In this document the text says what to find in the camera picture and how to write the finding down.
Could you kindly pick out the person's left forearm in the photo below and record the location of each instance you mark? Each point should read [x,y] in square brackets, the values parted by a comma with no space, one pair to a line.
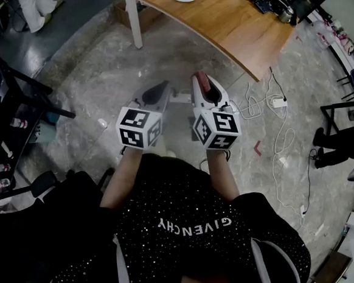
[122,178]

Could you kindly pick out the small white round object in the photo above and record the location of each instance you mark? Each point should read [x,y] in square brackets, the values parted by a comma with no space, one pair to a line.
[102,123]

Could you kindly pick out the brown cardboard box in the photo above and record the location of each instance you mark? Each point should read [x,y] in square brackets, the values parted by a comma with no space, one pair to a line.
[150,16]

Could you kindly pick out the round metal tin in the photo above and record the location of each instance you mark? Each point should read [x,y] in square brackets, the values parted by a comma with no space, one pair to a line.
[286,14]

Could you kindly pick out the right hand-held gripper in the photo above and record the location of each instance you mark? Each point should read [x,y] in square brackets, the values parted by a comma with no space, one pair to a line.
[221,125]

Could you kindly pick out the white power adapter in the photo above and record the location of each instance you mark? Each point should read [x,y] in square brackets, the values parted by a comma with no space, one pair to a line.
[278,102]

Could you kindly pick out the black metal frame stand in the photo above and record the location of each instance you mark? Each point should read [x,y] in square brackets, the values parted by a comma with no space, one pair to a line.
[326,117]

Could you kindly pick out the black shelf rack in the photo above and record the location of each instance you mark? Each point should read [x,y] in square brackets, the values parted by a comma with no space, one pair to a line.
[12,99]

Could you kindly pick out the person's light shoe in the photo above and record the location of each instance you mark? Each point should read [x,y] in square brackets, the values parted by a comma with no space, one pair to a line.
[171,153]

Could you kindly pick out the person's right forearm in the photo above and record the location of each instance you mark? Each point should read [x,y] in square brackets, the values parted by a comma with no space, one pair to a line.
[224,177]

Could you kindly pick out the wooden table with white legs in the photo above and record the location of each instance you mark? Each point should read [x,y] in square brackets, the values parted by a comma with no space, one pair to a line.
[232,26]

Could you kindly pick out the white tube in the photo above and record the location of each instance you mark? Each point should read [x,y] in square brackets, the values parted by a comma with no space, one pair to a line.
[7,150]

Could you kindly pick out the black office chair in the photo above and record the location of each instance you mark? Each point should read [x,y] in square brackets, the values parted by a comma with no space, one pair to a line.
[44,182]

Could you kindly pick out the clear plastic bag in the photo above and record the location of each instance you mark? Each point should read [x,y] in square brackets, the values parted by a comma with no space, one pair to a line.
[324,33]

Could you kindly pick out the small clear bottle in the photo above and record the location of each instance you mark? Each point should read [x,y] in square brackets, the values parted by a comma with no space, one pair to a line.
[2,167]
[0,183]
[19,122]

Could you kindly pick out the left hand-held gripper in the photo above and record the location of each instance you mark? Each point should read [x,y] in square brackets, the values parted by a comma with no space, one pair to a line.
[133,132]

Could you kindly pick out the teal box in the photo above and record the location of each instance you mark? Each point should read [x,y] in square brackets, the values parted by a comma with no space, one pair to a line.
[46,131]

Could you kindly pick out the black sparkly shirt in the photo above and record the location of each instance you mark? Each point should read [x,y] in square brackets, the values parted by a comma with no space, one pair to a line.
[169,199]

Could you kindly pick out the white flat box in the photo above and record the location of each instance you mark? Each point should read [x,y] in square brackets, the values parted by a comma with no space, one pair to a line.
[181,98]

